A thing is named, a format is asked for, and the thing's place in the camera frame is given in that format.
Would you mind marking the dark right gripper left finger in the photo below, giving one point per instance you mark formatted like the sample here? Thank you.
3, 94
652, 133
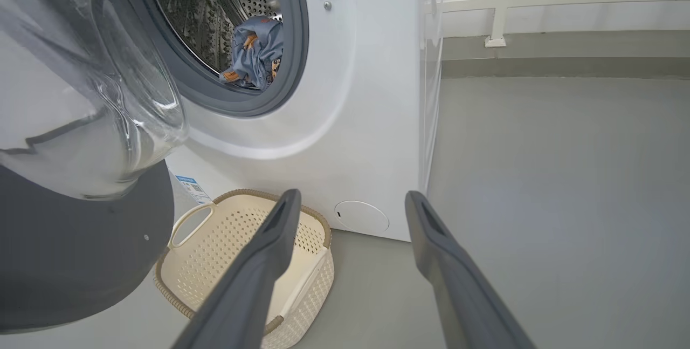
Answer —
253, 289

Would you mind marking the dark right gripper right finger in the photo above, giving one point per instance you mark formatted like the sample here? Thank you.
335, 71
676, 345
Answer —
463, 295

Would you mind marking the black round glass washer door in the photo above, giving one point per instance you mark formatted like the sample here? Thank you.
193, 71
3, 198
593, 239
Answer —
70, 241

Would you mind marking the blue garment with orange print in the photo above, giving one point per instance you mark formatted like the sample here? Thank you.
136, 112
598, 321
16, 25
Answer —
259, 52

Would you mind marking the white front-load washing machine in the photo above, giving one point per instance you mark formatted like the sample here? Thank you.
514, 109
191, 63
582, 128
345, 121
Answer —
372, 122

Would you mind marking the grey rubber door gasket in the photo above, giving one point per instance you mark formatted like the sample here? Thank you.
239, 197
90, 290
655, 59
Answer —
294, 57

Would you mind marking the stainless steel washing machine drum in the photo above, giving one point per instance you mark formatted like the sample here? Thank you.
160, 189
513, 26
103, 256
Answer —
199, 9

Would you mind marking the cream perforated laundry basket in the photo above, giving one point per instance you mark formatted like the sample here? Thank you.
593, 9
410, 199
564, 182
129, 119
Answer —
215, 252

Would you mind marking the blue energy label sticker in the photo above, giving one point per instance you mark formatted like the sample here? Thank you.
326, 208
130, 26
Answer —
193, 190

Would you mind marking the round white filter cover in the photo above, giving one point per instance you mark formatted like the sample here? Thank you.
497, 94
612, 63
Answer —
361, 217

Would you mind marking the white metal railing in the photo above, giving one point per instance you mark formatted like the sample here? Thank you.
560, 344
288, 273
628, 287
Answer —
504, 4

